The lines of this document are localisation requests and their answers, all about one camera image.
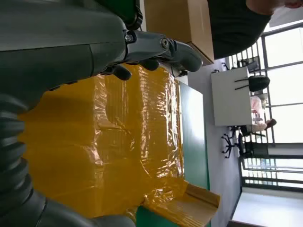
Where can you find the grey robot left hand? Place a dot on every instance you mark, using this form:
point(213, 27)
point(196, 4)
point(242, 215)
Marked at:
point(52, 44)

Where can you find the yellow plastic-wrapped cardboard box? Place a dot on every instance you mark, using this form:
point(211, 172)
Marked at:
point(78, 141)

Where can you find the brown cardboard box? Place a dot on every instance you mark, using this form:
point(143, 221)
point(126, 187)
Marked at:
point(180, 22)

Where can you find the green table mat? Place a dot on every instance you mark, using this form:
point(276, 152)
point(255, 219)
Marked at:
point(194, 137)

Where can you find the person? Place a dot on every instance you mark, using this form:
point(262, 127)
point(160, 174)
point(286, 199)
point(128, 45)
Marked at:
point(232, 25)
point(260, 126)

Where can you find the white office table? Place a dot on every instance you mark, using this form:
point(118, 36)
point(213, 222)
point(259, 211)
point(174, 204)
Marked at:
point(230, 97)

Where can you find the pink plastic bag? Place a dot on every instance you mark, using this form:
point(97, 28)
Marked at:
point(257, 105)

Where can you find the black window railing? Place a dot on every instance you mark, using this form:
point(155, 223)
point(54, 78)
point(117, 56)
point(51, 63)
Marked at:
point(266, 94)

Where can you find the white desk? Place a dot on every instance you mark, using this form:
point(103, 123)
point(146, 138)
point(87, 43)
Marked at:
point(267, 210)

